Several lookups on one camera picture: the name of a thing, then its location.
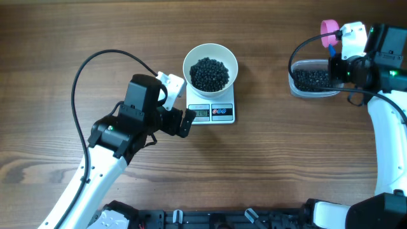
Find pink scoop blue handle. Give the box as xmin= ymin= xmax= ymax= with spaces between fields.
xmin=320 ymin=19 xmax=340 ymax=57

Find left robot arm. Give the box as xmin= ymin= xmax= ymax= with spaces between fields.
xmin=40 ymin=73 xmax=195 ymax=228

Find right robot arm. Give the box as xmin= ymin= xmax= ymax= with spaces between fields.
xmin=299 ymin=20 xmax=406 ymax=228

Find white digital kitchen scale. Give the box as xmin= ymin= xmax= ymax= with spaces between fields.
xmin=186 ymin=85 xmax=235 ymax=125

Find black beans in bowl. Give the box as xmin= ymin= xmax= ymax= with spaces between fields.
xmin=190 ymin=57 xmax=230 ymax=92

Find white round bowl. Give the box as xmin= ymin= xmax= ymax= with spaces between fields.
xmin=183 ymin=43 xmax=238 ymax=97

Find clear plastic container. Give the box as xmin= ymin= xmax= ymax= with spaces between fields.
xmin=288 ymin=59 xmax=340 ymax=99

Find black beans pile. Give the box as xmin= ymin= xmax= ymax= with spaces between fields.
xmin=293 ymin=69 xmax=333 ymax=92

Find left black camera cable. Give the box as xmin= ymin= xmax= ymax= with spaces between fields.
xmin=53 ymin=48 xmax=159 ymax=229

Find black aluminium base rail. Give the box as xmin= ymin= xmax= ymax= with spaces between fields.
xmin=85 ymin=208 xmax=360 ymax=229

